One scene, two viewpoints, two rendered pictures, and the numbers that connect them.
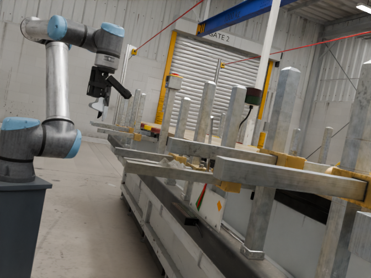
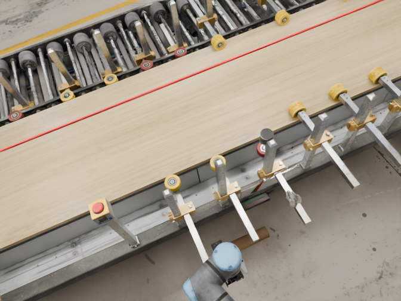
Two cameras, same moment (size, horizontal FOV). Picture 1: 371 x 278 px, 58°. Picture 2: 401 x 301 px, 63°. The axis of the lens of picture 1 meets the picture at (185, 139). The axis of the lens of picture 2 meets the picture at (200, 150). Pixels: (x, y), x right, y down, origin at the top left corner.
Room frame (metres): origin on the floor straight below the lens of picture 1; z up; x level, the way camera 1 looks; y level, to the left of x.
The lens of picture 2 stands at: (1.30, 0.59, 2.38)
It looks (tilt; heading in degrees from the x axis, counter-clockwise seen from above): 60 degrees down; 276
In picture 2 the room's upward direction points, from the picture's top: 11 degrees counter-clockwise
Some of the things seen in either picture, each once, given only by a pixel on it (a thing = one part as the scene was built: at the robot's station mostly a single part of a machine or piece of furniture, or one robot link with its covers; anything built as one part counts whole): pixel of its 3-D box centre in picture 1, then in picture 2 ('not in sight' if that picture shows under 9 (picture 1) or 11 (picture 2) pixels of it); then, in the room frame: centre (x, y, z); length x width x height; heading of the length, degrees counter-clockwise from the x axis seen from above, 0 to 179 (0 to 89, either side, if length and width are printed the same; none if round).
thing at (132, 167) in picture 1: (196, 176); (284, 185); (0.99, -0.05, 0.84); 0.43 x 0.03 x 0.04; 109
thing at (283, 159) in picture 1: (276, 162); (317, 141); (0.81, -0.23, 0.95); 0.13 x 0.06 x 0.05; 19
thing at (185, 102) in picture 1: (176, 149); (175, 211); (1.54, 0.03, 0.87); 0.03 x 0.03 x 0.48; 19
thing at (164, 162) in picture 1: (172, 162); (293, 197); (0.97, 0.02, 0.87); 0.09 x 0.07 x 0.02; 109
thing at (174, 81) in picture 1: (173, 83); (101, 211); (1.78, 0.12, 1.18); 0.07 x 0.07 x 0.08; 19
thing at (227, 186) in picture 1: (224, 179); (270, 169); (1.04, -0.15, 0.85); 0.13 x 0.06 x 0.05; 19
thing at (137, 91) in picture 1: (132, 118); not in sight; (2.71, 0.45, 0.94); 0.03 x 0.03 x 0.48; 19
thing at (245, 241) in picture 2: not in sight; (247, 240); (1.16, 0.00, 0.04); 0.30 x 0.08 x 0.08; 19
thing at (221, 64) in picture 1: (212, 105); not in sight; (4.09, -0.24, 1.25); 0.15 x 0.08 x 1.10; 19
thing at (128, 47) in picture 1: (124, 90); not in sight; (3.73, 0.77, 1.20); 0.15 x 0.12 x 1.00; 19
